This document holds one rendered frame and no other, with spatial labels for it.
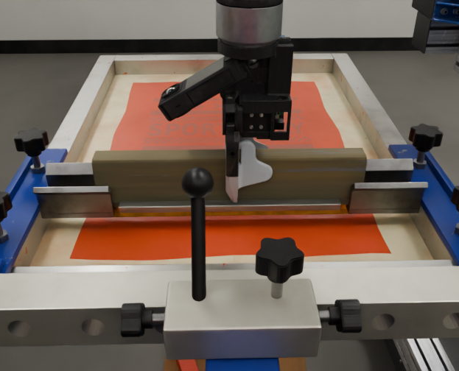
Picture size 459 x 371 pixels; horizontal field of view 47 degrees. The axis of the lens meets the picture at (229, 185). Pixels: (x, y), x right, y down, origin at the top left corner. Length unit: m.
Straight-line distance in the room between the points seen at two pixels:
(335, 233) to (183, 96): 0.28
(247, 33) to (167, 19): 3.87
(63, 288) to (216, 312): 0.17
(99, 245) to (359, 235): 0.35
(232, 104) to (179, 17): 3.83
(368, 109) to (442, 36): 0.55
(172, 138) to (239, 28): 0.41
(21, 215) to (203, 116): 0.45
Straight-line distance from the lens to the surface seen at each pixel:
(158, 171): 0.69
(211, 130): 0.98
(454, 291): 0.55
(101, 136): 0.99
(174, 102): 0.63
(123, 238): 0.72
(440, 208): 0.73
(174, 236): 0.71
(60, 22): 4.61
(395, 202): 0.74
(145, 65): 1.26
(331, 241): 0.71
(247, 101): 0.62
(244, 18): 0.58
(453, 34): 1.53
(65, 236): 0.74
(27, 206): 0.73
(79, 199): 0.71
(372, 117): 0.98
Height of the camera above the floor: 1.39
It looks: 32 degrees down
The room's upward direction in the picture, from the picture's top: straight up
